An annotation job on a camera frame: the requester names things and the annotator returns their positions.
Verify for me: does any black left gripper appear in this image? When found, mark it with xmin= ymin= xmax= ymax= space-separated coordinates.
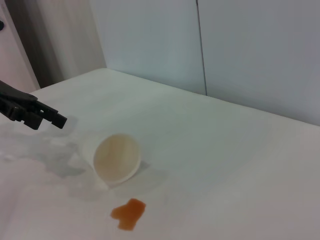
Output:
xmin=0 ymin=79 xmax=68 ymax=131

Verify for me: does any white paper cup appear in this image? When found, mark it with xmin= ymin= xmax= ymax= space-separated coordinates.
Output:
xmin=82 ymin=133 xmax=142 ymax=187

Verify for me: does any brown water stain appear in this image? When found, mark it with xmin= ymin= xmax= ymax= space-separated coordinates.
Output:
xmin=110 ymin=198 xmax=147 ymax=231

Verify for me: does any white tablecloth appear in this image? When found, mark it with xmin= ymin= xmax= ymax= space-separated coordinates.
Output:
xmin=0 ymin=67 xmax=320 ymax=240

